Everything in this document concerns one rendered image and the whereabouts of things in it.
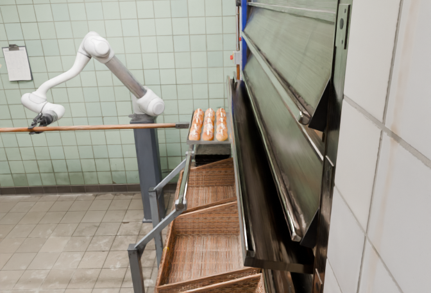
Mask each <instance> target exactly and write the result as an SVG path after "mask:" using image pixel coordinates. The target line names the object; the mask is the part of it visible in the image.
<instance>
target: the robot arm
mask: <svg viewBox="0 0 431 293"><path fill-rule="evenodd" d="M92 57H93V58H95V59H96V60H97V61H98V62H99V63H102V64H105V65H106V66H107V67H108V68H109V70H110V71H111V72H112V73H113V74H114V75H115V76H116V77H117V78H118V79H119V80H120V81H121V82H122V83H123V84H124V86H125V87H126V88H127V89H128V90H129V91H130V92H131V93H132V101H133V109H134V113H133V114H129V116H128V117H129V118H133V119H132V120H131V121H132V122H133V121H153V118H154V116H159V115H160V114H161V113H162V112H163V111H164V110H165V104H164V102H163V100H162V99H160V98H159V97H158V96H157V95H156V94H155V93H154V92H153V91H152V90H151V89H149V88H148V87H147V86H143V85H142V84H141V83H140V82H139V81H138V79H137V78H136V77H135V76H134V75H133V74H132V73H131V72H130V71H129V70H128V69H127V68H126V67H125V66H124V64H123V63H122V62H121V61H120V60H119V59H118V58H117V57H116V55H114V50H113V49H112V47H111V46H110V44H109V43H108V41H107V40H106V39H104V38H102V37H100V35H99V34H98V33H96V32H95V31H91V32H89V33H88V34H87V35H86V36H85V38H84V39H83V41H82V43H81V45H80V48H79V50H78V53H77V56H76V60H75V63H74V65H73V67H72V68H71V69H70V70H69V71H67V72H65V73H63V74H61V75H59V76H57V77H55V78H53V79H51V80H48V81H47V82H45V83H43V84H42V85H41V86H40V87H39V88H38V90H37V91H35V92H32V94H30V93H27V94H24V95H23V96H22V97H21V103H22V104H23V106H25V107H26V108H27V109H29V110H31V111H32V112H35V113H38V115H37V116H36V117H35V118H34V119H33V122H32V123H31V126H29V127H28V129H33V128H34V127H35V126H37V124H38V123H40V124H39V125H38V126H39V127H46V126H48V125H49V124H52V123H54V122H55V121H58V120H59V119H61V118H62V117H63V115H64V113H65V108H64V107H63V106H62V105H55V104H51V103H48V102H47V97H46V93H47V91H48V90H49V89H50V88H52V87H55V86H57V85H59V84H61V83H64V82H66V81H69V80H71V79H73V78H75V77H76V76H77V75H78V74H79V73H80V72H81V71H82V70H83V69H84V67H85V66H86V64H88V62H89V61H90V59H91V58H92Z"/></svg>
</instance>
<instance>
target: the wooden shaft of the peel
mask: <svg viewBox="0 0 431 293"><path fill-rule="evenodd" d="M146 128H175V123H160V124H115V125H91V126H46V127H34V128H33V129H28V127H23V128H0V133H8V132H32V131H78V130H123V129H146Z"/></svg>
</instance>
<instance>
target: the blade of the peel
mask: <svg viewBox="0 0 431 293"><path fill-rule="evenodd" d="M194 112H195V110H193V111H192V116H191V120H190V125H189V131H188V134H187V145H189V144H231V143H232V140H231V138H230V133H231V131H230V118H229V112H226V123H227V125H226V126H227V128H228V131H227V134H228V137H227V139H226V140H225V141H218V140H217V138H216V134H217V125H216V122H217V115H216V112H215V115H214V117H215V120H214V133H213V134H214V138H213V140H212V141H208V140H203V137H202V136H203V133H204V131H203V129H204V121H205V112H206V111H203V113H204V116H203V121H202V123H203V125H202V127H201V133H200V140H189V135H190V129H191V127H192V122H193V118H194Z"/></svg>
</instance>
